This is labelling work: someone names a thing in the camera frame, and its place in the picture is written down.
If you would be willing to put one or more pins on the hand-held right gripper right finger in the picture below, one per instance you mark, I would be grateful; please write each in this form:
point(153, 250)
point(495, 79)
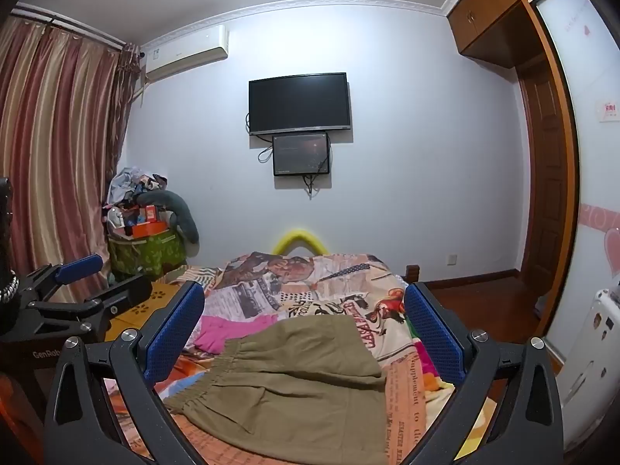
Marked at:
point(433, 334)

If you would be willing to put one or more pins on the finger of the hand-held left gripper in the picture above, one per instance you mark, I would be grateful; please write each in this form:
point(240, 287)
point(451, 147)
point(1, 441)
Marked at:
point(77, 266)
point(116, 298)

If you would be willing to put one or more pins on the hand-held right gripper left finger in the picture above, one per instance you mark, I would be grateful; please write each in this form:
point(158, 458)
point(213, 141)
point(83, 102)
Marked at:
point(174, 332)

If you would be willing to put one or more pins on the khaki pants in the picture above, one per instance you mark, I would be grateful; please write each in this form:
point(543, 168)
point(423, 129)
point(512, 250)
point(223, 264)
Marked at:
point(300, 397)

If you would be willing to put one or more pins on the wooden folding table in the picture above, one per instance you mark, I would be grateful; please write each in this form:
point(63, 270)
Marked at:
point(155, 302)

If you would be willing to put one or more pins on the green patterned bag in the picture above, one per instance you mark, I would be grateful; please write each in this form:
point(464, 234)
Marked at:
point(145, 254)

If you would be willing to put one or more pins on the pink garment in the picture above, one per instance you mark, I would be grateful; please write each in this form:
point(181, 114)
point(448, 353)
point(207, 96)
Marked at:
point(227, 332)

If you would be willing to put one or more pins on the orange garment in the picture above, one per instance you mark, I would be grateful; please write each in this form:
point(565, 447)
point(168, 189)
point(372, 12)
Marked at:
point(17, 407)

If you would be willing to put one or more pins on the orange box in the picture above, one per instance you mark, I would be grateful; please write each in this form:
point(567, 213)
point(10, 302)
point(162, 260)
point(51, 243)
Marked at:
point(149, 229)

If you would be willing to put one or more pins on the pile of clothes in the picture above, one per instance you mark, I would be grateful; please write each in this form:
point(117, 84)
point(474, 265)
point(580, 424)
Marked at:
point(131, 181)

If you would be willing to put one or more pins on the grey plush toy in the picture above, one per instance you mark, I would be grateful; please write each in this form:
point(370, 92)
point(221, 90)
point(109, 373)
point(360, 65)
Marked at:
point(186, 218)

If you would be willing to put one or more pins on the printed blanket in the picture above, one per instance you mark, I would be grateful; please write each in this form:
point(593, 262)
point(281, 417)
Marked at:
point(339, 281)

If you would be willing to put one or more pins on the striped pink curtain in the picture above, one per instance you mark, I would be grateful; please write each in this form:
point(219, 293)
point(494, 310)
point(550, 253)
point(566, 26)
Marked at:
point(53, 145)

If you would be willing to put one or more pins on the yellow foam tube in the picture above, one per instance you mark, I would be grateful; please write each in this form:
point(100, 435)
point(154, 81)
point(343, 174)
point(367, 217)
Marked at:
point(298, 235)

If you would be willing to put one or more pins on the white appliance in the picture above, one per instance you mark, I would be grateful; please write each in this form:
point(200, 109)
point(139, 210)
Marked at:
point(591, 348)

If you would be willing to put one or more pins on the wooden door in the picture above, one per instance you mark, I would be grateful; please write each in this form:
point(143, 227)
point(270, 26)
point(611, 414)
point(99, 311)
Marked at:
point(545, 179)

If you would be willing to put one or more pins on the white wardrobe sliding door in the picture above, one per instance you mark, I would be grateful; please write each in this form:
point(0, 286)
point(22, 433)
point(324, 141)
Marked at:
point(591, 164)

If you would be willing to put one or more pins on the white air conditioner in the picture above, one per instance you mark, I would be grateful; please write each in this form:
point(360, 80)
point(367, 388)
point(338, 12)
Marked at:
point(186, 53)

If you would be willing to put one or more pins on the wooden overhead cabinet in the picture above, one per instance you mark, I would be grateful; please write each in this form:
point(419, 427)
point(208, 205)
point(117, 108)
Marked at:
point(494, 9)

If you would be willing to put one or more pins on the white wall socket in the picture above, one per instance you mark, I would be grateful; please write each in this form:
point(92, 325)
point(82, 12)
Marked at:
point(451, 259)

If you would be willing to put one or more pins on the small black wall monitor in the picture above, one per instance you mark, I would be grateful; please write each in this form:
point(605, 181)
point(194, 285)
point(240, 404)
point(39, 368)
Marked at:
point(300, 154)

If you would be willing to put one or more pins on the black wall television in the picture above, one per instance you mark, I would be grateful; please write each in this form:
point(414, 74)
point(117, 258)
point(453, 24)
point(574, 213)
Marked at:
point(299, 102)

